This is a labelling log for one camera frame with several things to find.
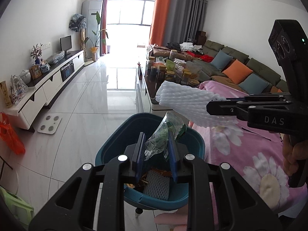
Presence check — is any white tv cabinet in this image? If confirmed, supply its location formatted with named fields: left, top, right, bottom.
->
left=5, top=49, right=86, bottom=130

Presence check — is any red cloth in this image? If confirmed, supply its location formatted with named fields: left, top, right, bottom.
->
left=186, top=50, right=214, bottom=63

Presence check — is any grey and orange curtain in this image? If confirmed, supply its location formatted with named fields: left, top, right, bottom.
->
left=93, top=0, right=110, bottom=56

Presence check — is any white ceramic jar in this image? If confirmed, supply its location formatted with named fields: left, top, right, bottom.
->
left=20, top=69, right=32, bottom=85

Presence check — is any pale pink rounded object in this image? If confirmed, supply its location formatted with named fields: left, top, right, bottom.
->
left=154, top=208, right=188, bottom=228

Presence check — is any white bathroom scale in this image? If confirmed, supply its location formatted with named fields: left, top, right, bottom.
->
left=37, top=115, right=62, bottom=134

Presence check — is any fan with blue patterned cover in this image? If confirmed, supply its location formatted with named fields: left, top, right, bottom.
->
left=69, top=13, right=86, bottom=51

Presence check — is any black monitor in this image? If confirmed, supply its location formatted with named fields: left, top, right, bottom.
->
left=60, top=35, right=73, bottom=55

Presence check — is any teal plastic bin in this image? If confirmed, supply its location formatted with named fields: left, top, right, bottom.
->
left=95, top=113, right=206, bottom=211

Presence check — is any pile of clothes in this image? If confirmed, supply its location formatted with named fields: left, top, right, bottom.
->
left=166, top=42, right=205, bottom=53

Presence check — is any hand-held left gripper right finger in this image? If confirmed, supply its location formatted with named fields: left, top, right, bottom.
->
left=168, top=132, right=280, bottom=231

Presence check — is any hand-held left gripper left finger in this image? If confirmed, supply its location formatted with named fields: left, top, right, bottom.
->
left=29, top=132, right=146, bottom=231

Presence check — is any large window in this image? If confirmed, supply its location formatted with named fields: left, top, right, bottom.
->
left=106, top=0, right=158, bottom=26

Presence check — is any pink floral tablecloth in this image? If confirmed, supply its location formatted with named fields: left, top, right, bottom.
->
left=188, top=80, right=308, bottom=218

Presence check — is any blue vase with branches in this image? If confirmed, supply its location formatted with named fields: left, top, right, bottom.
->
left=30, top=44, right=44, bottom=65

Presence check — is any brown sofa seat pad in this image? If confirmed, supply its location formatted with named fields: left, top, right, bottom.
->
left=211, top=75, right=241, bottom=87

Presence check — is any orange plastic bag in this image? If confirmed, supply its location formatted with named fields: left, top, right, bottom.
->
left=0, top=112, right=26, bottom=156

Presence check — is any white foam net sleeve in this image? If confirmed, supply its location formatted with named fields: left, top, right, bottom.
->
left=155, top=80, right=228, bottom=129
left=143, top=170, right=172, bottom=201

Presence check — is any green plastic stool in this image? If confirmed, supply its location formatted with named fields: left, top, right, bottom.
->
left=0, top=185, right=34, bottom=231

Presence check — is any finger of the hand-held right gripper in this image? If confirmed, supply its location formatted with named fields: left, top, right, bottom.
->
left=206, top=100, right=289, bottom=123
left=226, top=92, right=291, bottom=103

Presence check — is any clear bag of small packets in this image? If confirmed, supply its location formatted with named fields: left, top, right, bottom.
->
left=10, top=75, right=29, bottom=105

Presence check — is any black coffee table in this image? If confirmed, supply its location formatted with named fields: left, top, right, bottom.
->
left=135, top=60, right=201, bottom=112

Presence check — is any tall leafy green plant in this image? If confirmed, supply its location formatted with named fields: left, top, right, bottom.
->
left=84, top=11, right=109, bottom=60

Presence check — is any green sofa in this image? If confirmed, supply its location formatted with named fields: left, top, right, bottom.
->
left=150, top=40, right=290, bottom=94

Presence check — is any blue cushion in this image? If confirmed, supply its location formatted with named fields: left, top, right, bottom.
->
left=210, top=50, right=234, bottom=71
left=238, top=73, right=269, bottom=94

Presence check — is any vase with yellow flowers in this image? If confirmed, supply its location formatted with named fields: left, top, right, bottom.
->
left=90, top=46, right=99, bottom=62

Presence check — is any clear green printed plastic bag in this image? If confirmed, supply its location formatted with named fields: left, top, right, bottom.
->
left=144, top=112, right=187, bottom=162

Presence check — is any white standing air conditioner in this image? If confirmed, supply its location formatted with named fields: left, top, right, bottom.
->
left=81, top=0, right=103, bottom=59

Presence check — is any cluster of glass jars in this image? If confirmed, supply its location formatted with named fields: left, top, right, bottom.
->
left=146, top=56, right=201, bottom=88

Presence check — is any brown cardboard box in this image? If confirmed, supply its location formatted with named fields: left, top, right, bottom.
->
left=194, top=31, right=207, bottom=45

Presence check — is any framed picture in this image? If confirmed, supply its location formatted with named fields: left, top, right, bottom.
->
left=30, top=65, right=42, bottom=80

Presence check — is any person's right hand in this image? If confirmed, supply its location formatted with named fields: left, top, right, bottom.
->
left=282, top=134, right=302, bottom=178

